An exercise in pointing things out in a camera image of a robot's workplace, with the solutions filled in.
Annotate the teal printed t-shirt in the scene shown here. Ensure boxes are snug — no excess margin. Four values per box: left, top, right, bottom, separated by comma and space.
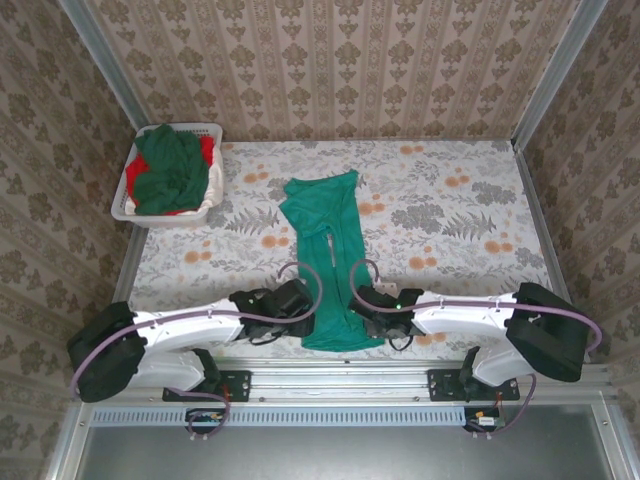
278, 169, 386, 353

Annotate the floral tablecloth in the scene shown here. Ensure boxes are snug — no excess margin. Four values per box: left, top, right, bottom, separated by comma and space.
113, 139, 574, 361

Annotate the small electronics connector board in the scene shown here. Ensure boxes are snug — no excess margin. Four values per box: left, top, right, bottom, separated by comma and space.
185, 408, 225, 432
464, 407, 506, 432

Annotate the grey metal panel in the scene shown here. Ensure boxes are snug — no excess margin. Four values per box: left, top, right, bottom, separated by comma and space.
74, 405, 621, 480

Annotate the white plastic basket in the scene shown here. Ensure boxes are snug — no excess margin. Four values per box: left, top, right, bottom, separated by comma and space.
110, 122, 225, 229

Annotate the dark green t-shirt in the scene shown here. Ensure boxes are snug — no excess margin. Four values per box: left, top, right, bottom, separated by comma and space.
133, 124, 211, 217

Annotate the pile of clothes in basket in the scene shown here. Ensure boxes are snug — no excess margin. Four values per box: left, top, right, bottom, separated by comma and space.
124, 135, 216, 217

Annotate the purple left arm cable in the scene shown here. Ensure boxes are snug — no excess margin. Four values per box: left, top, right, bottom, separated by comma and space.
69, 260, 324, 441

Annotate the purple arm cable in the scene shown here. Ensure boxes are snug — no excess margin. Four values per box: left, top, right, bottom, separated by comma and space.
348, 258, 604, 441
69, 260, 324, 441

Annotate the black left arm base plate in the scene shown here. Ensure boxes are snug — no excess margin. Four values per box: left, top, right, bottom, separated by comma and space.
162, 369, 252, 403

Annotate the aluminium mounting rail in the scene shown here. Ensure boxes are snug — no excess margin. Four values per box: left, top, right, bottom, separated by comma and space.
74, 357, 614, 404

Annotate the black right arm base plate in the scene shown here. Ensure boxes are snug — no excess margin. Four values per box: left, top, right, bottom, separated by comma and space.
428, 368, 521, 402

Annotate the slotted grey cable duct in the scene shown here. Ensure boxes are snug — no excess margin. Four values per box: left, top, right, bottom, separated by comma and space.
92, 405, 467, 427

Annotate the aluminium table side rail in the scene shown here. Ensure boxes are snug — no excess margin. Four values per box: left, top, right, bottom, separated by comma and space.
94, 227, 149, 366
513, 142, 591, 364

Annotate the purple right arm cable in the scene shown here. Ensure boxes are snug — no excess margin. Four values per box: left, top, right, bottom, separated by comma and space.
348, 258, 604, 441

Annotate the aluminium frame post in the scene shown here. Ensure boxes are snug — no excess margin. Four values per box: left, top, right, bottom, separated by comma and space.
57, 0, 151, 129
512, 0, 609, 151

